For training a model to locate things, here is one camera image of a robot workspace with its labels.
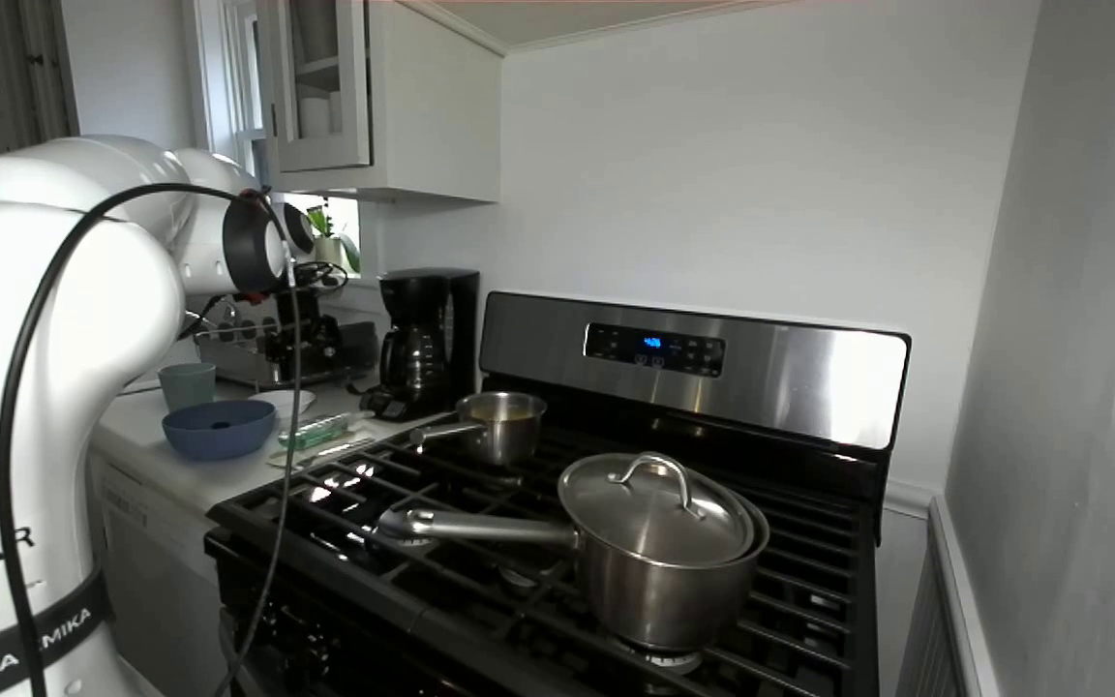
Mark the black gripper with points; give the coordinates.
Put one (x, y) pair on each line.
(296, 327)

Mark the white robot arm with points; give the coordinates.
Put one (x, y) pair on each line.
(0, 389)

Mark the stainless gas stove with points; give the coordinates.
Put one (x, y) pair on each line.
(766, 389)

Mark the silver toaster oven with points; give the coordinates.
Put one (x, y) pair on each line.
(359, 352)

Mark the white bowl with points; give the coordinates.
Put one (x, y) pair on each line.
(304, 404)

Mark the potted green plant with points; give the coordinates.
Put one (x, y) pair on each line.
(329, 252)

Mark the green cup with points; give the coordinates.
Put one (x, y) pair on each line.
(186, 389)

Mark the blue bowl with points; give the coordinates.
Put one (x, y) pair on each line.
(216, 434)

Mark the black coffee maker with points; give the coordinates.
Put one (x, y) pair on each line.
(434, 323)

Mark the small steel saucepan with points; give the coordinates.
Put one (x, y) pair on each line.
(505, 432)

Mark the white base cabinet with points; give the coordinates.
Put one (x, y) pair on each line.
(157, 584)

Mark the steel pot lid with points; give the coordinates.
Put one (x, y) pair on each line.
(647, 517)

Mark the large steel pot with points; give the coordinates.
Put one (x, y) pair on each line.
(677, 595)

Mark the white wall cabinet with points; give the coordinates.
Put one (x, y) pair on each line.
(434, 119)

